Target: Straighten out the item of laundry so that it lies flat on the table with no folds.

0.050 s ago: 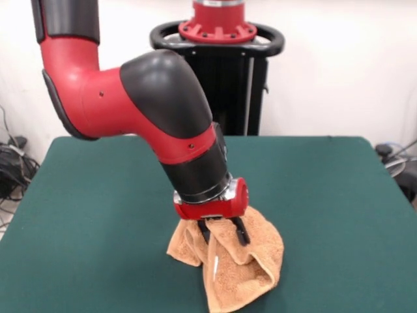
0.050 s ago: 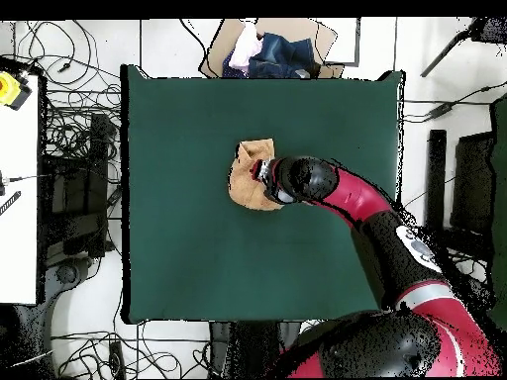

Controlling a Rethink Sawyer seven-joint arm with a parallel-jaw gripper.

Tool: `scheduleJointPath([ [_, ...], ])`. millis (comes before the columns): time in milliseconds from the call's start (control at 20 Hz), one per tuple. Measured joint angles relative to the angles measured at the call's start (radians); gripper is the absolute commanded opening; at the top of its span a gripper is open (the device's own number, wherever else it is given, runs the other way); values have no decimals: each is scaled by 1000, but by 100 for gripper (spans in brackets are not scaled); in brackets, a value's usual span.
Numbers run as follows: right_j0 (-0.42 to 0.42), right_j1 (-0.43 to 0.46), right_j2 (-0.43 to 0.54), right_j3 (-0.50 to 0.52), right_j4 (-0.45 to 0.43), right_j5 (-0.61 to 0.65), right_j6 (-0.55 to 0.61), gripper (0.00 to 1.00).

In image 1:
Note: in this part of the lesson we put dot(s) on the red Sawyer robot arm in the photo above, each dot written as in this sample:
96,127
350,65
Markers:
97,98

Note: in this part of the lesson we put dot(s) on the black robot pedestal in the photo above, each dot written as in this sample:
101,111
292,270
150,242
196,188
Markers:
234,81

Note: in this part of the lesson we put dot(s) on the dark green table cloth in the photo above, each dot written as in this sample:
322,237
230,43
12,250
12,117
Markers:
325,195

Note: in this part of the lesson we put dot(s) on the orange terry towel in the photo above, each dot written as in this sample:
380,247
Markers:
247,261

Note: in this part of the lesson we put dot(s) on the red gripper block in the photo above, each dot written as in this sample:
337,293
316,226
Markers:
215,208

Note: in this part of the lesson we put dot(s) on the grey round stand base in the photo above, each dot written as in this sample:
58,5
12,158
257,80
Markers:
395,167

